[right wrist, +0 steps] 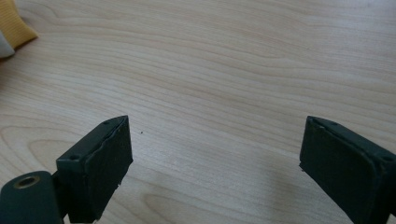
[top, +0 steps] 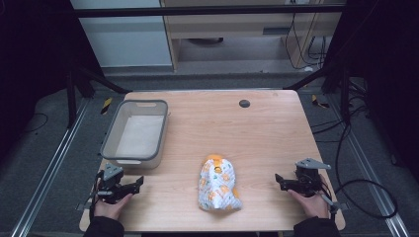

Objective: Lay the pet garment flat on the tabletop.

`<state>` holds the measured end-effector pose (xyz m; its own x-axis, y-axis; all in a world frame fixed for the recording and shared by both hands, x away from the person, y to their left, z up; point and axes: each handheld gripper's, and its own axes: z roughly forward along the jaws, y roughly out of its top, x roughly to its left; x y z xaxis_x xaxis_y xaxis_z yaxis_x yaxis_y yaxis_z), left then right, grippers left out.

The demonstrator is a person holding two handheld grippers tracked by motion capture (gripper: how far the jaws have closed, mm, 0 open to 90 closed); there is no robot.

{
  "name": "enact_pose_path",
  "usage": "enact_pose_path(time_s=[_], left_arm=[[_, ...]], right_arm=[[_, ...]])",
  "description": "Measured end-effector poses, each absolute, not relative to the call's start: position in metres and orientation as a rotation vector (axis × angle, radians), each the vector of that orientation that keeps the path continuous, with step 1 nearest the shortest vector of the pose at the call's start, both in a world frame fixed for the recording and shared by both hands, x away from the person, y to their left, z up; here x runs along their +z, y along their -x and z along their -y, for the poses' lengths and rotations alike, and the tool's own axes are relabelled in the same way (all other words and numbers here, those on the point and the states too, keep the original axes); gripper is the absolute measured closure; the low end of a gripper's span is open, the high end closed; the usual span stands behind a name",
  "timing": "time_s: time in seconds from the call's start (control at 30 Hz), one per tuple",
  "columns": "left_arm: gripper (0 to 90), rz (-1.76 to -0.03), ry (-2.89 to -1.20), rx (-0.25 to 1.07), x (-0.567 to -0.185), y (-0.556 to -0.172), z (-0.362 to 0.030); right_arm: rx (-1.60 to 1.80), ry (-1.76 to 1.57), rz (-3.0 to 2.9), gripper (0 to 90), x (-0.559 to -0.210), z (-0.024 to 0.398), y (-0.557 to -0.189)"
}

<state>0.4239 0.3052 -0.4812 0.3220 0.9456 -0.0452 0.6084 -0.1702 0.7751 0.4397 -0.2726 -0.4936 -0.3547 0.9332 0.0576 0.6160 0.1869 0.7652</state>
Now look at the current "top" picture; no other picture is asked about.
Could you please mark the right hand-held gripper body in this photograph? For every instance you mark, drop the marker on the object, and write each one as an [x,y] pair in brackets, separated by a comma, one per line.
[308,177]

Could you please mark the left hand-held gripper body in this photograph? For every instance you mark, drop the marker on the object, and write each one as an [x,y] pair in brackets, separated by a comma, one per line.
[111,179]

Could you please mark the person's left hand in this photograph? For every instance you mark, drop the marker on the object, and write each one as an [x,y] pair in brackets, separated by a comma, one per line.
[110,207]

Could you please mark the person's right hand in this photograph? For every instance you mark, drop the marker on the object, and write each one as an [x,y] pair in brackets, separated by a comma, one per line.
[311,205]

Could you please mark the white basket with grey rim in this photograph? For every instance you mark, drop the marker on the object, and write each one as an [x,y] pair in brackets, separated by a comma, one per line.
[140,131]

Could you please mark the white orange printed snack bag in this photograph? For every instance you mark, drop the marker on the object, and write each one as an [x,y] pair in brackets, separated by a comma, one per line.
[218,184]

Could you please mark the yellow black striped tape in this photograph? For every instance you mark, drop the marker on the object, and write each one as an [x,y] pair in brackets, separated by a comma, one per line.
[106,106]
[318,102]

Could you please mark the white cabinet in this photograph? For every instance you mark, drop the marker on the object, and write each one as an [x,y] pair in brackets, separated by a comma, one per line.
[126,39]

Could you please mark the metal floor rail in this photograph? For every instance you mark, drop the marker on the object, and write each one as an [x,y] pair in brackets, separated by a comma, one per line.
[49,168]
[369,171]

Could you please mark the black frame strut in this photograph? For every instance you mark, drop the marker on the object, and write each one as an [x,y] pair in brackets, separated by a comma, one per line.
[95,79]
[329,74]

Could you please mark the black frame crossbar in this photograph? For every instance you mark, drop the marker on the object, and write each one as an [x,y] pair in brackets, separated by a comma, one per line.
[204,11]

